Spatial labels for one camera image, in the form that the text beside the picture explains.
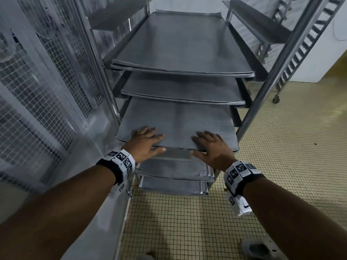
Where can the person's right hand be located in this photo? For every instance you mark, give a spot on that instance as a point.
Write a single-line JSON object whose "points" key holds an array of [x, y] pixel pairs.
{"points": [[217, 154]]}

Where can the person's left hand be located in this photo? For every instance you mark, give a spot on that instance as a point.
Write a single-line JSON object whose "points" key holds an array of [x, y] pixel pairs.
{"points": [[139, 147]]}

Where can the person's right little finger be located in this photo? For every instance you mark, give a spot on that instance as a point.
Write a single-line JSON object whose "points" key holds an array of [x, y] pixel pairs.
{"points": [[222, 140]]}

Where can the person's left thumb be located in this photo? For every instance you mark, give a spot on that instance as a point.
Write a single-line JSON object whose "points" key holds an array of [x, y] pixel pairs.
{"points": [[157, 152]]}

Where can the person's right middle finger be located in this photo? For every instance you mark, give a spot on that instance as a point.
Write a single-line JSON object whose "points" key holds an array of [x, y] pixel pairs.
{"points": [[203, 135]]}

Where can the person's left middle finger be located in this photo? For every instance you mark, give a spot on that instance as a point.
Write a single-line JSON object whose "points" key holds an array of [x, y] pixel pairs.
{"points": [[151, 131]]}

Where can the person's left little finger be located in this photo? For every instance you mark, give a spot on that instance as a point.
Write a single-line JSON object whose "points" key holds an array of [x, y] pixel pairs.
{"points": [[134, 134]]}

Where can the person's right thumb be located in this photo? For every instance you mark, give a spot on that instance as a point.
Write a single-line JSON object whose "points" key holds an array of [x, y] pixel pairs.
{"points": [[198, 153]]}

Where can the grey metal baking tray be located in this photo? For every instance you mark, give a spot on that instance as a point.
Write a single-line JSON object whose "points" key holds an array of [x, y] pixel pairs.
{"points": [[179, 121], [184, 43], [181, 89]]}

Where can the person's left forearm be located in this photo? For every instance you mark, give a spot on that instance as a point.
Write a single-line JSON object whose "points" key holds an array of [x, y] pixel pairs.
{"points": [[62, 213]]}

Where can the person's right forearm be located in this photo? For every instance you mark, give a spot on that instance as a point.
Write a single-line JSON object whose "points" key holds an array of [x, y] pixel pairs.
{"points": [[295, 219]]}

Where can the perforated metal baking tray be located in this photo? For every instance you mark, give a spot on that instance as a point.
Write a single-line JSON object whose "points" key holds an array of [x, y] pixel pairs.
{"points": [[173, 185], [176, 167]]}

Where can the left wrist marker band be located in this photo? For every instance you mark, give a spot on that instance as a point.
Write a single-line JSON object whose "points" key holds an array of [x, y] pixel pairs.
{"points": [[122, 163]]}

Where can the wrist marker band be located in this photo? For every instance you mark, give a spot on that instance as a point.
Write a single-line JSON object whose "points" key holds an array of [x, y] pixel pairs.
{"points": [[238, 174], [122, 163]]}

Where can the right wrist marker band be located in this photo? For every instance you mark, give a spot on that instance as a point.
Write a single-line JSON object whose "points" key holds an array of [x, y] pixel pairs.
{"points": [[238, 174]]}

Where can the stainless steel tray rack trolley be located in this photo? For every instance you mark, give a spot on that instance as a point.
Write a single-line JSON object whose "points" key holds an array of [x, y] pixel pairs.
{"points": [[271, 78]]}

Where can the person's grey right shoe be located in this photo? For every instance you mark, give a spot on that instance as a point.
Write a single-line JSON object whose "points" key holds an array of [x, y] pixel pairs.
{"points": [[260, 250]]}

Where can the empty steel rack trolley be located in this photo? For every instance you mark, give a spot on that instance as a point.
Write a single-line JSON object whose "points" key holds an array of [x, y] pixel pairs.
{"points": [[298, 54]]}

